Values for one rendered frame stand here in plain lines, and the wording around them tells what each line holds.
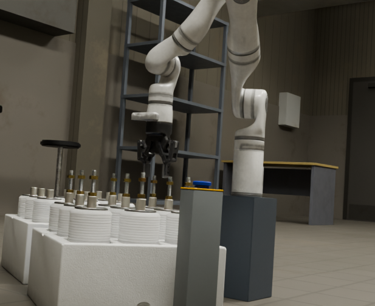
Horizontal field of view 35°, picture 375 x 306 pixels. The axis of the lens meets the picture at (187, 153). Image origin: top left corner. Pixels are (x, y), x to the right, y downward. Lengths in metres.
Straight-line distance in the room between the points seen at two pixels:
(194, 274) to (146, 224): 0.19
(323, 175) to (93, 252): 5.68
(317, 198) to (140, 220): 5.47
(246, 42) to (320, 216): 5.32
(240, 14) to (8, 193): 3.88
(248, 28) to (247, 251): 0.63
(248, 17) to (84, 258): 0.75
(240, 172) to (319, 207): 5.05
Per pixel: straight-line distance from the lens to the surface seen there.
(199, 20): 1.62
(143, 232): 1.36
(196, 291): 1.25
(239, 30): 1.61
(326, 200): 6.96
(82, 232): 1.33
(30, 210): 1.98
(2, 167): 5.16
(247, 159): 1.78
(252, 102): 1.80
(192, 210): 1.23
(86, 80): 5.60
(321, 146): 9.56
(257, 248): 1.76
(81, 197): 1.48
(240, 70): 1.70
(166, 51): 1.65
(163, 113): 1.65
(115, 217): 1.48
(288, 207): 9.13
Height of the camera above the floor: 0.31
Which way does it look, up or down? 3 degrees up
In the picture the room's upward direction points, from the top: 4 degrees clockwise
